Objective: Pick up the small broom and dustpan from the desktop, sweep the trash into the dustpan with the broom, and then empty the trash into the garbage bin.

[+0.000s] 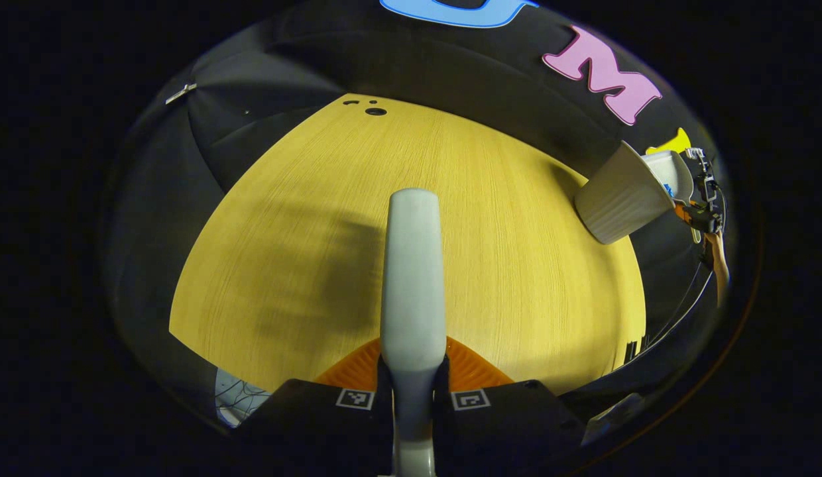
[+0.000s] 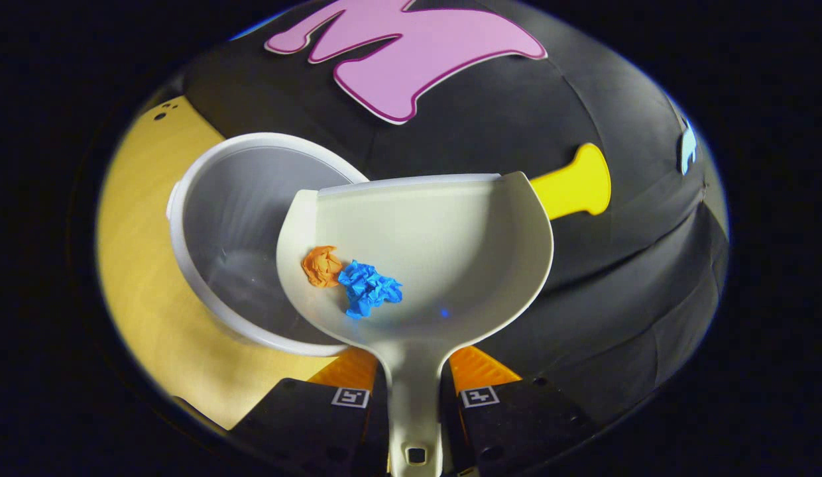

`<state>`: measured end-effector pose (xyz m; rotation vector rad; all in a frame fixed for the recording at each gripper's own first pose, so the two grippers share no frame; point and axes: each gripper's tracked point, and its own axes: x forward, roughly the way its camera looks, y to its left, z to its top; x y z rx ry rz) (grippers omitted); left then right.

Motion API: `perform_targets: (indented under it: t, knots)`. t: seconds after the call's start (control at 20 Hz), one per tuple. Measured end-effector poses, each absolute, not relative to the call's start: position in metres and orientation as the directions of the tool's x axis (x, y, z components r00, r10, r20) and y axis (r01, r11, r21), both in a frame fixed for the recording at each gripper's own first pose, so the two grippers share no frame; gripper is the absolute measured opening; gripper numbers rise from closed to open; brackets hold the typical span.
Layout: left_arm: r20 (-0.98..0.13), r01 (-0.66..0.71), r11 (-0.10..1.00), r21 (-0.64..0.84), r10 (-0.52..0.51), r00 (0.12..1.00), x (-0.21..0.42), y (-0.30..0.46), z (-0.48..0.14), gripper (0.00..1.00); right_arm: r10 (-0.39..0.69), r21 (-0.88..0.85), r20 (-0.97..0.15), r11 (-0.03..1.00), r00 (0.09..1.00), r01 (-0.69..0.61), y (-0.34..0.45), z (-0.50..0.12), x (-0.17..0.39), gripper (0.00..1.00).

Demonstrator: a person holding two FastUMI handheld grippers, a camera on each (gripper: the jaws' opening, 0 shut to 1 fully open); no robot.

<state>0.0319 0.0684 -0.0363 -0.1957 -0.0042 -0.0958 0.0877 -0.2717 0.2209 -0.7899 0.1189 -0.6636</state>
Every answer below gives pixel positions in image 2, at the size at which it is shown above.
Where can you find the orange paper trash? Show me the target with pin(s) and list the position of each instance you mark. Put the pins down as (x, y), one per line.
(321, 266)

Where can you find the blue paper trash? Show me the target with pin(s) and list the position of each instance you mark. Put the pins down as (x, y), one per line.
(368, 288)

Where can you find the grey ribbed garbage bin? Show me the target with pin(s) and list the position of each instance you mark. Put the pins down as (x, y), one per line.
(238, 225)

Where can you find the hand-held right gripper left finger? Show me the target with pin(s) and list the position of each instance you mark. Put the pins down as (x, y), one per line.
(305, 417)

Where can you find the grey plastic dustpan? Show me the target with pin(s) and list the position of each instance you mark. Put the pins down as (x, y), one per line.
(451, 252)

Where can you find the black backdrop cloth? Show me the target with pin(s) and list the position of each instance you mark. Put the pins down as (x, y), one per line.
(583, 298)

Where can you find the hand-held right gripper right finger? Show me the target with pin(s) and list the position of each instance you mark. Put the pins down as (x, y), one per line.
(517, 417)

